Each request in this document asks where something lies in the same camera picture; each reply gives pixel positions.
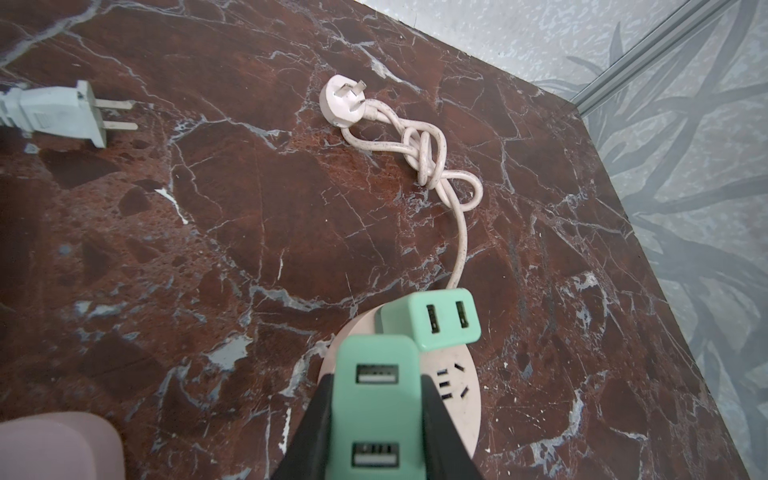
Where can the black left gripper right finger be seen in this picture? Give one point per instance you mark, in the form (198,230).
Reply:
(445,455)

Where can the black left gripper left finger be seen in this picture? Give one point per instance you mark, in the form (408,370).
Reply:
(307,455)

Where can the mint green charger cube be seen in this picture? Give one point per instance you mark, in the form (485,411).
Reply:
(376,427)

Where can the light green charger cube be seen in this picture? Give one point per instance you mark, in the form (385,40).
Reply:
(434,319)

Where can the beige round power strip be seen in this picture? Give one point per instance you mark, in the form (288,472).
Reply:
(452,370)

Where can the pink square power strip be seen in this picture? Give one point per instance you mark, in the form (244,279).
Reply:
(61,445)

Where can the aluminium cage frame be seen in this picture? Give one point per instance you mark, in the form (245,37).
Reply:
(687,20)

